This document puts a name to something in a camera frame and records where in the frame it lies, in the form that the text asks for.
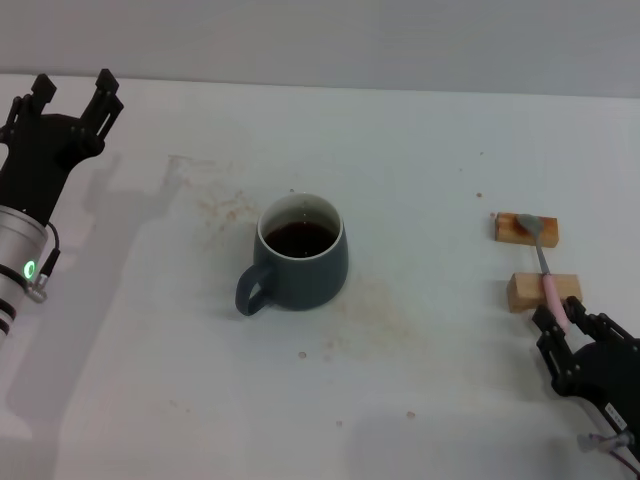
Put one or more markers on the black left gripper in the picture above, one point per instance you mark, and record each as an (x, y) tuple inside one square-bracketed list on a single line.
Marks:
[(40, 160)]

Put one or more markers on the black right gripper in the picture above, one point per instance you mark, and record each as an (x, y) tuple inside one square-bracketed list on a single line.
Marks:
[(600, 375)]

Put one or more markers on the dark grey ceramic cup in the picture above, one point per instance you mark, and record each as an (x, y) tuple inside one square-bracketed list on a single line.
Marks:
[(305, 285)]

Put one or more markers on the notched pale wooden block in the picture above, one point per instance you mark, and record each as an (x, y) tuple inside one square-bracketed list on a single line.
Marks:
[(525, 292)]

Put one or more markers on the stained wooden rest block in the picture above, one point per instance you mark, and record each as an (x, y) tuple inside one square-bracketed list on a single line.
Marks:
[(505, 230)]

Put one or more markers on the dark coffee liquid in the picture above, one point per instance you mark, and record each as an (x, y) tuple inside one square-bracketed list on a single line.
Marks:
[(300, 240)]

